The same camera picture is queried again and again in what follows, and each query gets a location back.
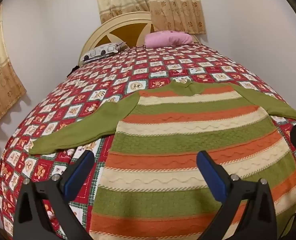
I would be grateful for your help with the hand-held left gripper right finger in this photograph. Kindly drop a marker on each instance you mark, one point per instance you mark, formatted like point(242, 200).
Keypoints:
point(211, 177)

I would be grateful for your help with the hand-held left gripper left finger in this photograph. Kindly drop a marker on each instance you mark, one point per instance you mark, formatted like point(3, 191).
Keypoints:
point(79, 177)

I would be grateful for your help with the green orange cream striped sweater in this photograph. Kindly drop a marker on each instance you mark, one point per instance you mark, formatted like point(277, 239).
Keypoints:
point(187, 135)

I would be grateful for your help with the red teddy bear printed blanket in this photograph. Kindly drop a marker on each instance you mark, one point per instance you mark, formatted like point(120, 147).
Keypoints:
point(113, 80)

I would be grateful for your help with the small dark object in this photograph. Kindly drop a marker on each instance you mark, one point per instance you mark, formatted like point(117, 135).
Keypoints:
point(73, 70)

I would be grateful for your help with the cream and tan side curtain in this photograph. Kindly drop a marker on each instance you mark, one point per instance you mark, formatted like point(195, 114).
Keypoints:
point(0, 80)

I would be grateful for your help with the car printed pillow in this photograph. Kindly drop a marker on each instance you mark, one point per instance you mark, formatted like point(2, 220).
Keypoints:
point(100, 51)

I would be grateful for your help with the pink pillow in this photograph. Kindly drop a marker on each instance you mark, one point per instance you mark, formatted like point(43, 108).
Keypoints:
point(168, 39)

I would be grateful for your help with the cream and gold bed headboard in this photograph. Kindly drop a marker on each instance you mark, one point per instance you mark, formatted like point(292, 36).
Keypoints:
point(128, 30)

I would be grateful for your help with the tan lace flower curtain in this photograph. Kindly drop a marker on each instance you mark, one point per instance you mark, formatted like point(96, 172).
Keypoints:
point(177, 7)

